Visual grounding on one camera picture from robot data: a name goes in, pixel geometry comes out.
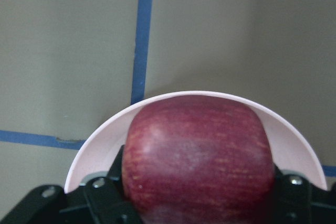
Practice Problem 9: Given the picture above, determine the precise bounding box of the pink plate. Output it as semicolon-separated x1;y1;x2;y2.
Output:
65;91;327;193

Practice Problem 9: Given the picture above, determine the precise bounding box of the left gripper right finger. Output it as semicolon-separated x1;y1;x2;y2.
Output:
267;166;335;224

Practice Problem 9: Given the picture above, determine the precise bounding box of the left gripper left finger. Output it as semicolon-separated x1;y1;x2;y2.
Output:
1;147;142;223

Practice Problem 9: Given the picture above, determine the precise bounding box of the red apple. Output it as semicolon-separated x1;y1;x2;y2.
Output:
122;95;275;223

